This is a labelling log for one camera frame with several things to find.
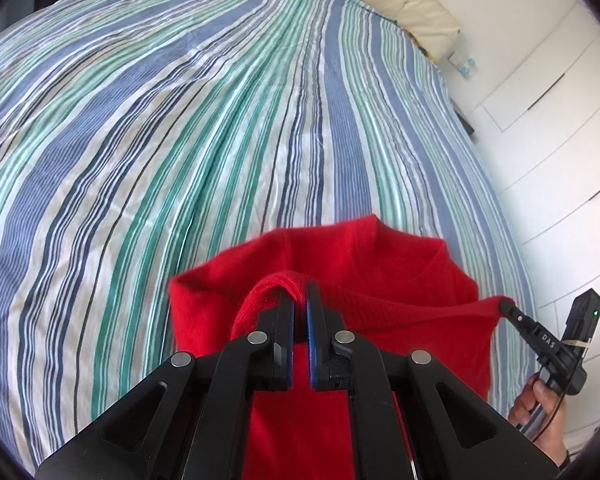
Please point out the cream pillow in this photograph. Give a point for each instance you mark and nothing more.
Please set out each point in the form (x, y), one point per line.
(420, 5)

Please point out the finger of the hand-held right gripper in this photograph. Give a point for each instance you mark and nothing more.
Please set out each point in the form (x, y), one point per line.
(525, 325)

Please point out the white wardrobe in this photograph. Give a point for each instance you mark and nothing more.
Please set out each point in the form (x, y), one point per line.
(555, 160)

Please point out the striped bed cover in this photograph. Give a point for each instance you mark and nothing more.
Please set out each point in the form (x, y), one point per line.
(180, 135)

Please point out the red sweater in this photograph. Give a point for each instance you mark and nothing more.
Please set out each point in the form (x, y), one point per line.
(380, 270)

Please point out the person's right hand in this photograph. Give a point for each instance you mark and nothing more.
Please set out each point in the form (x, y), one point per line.
(542, 407)

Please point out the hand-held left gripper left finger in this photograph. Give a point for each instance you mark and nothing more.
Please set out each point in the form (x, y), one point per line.
(291, 350)

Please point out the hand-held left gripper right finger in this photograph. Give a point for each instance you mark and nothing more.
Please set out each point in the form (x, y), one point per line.
(311, 345)

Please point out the person's right forearm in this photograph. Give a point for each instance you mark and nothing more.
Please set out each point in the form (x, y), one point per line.
(554, 447)

